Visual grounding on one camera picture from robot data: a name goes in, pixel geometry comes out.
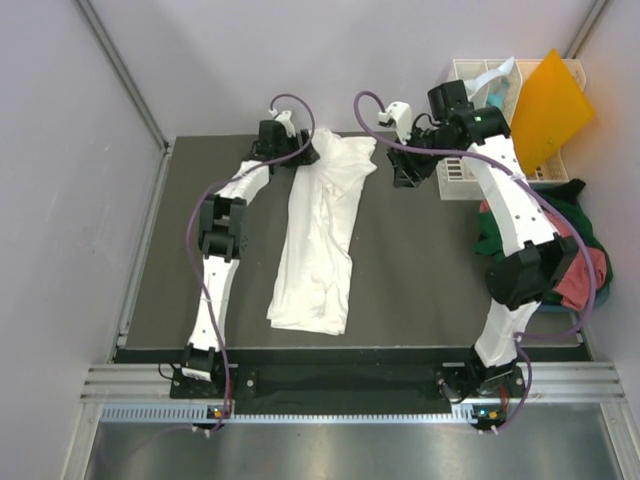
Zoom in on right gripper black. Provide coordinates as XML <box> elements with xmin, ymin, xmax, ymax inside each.
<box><xmin>385</xmin><ymin>124</ymin><xmax>454</xmax><ymax>190</ymax></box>

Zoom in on aluminium corner post left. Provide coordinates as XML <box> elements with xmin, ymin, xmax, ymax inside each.
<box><xmin>71</xmin><ymin>0</ymin><xmax>170</xmax><ymax>153</ymax></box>

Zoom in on aluminium corner post right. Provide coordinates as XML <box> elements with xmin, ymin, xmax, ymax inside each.
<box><xmin>563</xmin><ymin>0</ymin><xmax>613</xmax><ymax>59</ymax></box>

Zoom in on purple cable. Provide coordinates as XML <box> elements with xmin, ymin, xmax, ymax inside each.
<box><xmin>353</xmin><ymin>90</ymin><xmax>599</xmax><ymax>436</ymax></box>
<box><xmin>185</xmin><ymin>93</ymin><xmax>317</xmax><ymax>439</ymax></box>

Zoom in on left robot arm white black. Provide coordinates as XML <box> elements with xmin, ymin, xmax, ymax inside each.
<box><xmin>181</xmin><ymin>110</ymin><xmax>319</xmax><ymax>397</ymax></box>

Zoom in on grey slotted cable duct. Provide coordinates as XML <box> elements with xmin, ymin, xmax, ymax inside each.
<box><xmin>100</xmin><ymin>403</ymin><xmax>501</xmax><ymax>427</ymax></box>

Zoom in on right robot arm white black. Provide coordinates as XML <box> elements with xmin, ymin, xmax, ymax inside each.
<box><xmin>378</xmin><ymin>80</ymin><xmax>578</xmax><ymax>402</ymax></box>

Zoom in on orange plastic folder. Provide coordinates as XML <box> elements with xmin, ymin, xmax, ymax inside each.
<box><xmin>511</xmin><ymin>49</ymin><xmax>596</xmax><ymax>176</ymax></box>

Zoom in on aluminium corner post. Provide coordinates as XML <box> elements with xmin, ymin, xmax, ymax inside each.
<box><xmin>563</xmin><ymin>0</ymin><xmax>613</xmax><ymax>59</ymax></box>
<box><xmin>71</xmin><ymin>0</ymin><xmax>170</xmax><ymax>153</ymax></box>

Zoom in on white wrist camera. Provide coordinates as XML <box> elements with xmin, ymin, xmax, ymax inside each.
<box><xmin>269</xmin><ymin>109</ymin><xmax>296</xmax><ymax>138</ymax></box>
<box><xmin>378</xmin><ymin>101</ymin><xmax>414</xmax><ymax>145</ymax></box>

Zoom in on aluminium frame rail front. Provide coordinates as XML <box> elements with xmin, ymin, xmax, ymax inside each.
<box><xmin>80</xmin><ymin>362</ymin><xmax>625</xmax><ymax>411</ymax></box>

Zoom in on white plastic file organizer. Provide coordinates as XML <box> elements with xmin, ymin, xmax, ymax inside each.
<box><xmin>448</xmin><ymin>52</ymin><xmax>594</xmax><ymax>186</ymax></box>

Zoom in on pink t shirt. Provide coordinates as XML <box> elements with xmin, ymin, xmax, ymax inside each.
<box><xmin>477</xmin><ymin>199</ymin><xmax>609</xmax><ymax>311</ymax></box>

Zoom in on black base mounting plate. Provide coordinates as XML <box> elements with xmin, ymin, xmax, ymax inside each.
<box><xmin>169</xmin><ymin>347</ymin><xmax>526</xmax><ymax>401</ymax></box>

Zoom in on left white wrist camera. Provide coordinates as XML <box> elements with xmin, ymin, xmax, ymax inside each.
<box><xmin>269</xmin><ymin>109</ymin><xmax>296</xmax><ymax>138</ymax></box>

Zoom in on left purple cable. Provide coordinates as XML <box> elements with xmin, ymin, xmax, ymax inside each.
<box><xmin>185</xmin><ymin>93</ymin><xmax>317</xmax><ymax>439</ymax></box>

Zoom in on white printed t shirt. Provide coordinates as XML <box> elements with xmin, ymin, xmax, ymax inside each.
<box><xmin>267</xmin><ymin>129</ymin><xmax>377</xmax><ymax>336</ymax></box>

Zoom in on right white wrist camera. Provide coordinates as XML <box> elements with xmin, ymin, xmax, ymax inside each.
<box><xmin>378</xmin><ymin>101</ymin><xmax>414</xmax><ymax>145</ymax></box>

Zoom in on green t shirt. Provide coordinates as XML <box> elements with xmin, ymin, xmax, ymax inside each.
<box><xmin>473</xmin><ymin>178</ymin><xmax>614</xmax><ymax>304</ymax></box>

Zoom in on teal white headphones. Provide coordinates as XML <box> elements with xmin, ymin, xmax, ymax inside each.
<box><xmin>464</xmin><ymin>57</ymin><xmax>522</xmax><ymax>113</ymax></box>

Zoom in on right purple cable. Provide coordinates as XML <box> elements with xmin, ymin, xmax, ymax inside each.
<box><xmin>353</xmin><ymin>90</ymin><xmax>599</xmax><ymax>436</ymax></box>

